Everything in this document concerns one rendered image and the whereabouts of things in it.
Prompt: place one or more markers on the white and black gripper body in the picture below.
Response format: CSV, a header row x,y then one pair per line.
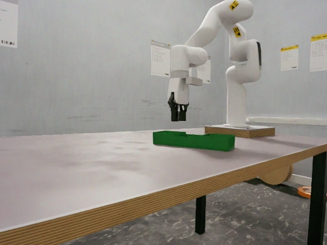
x,y
180,89

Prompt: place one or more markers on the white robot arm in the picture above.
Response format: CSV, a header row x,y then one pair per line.
x,y
240,50

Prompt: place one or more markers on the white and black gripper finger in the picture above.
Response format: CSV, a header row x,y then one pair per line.
x,y
174,108
182,114

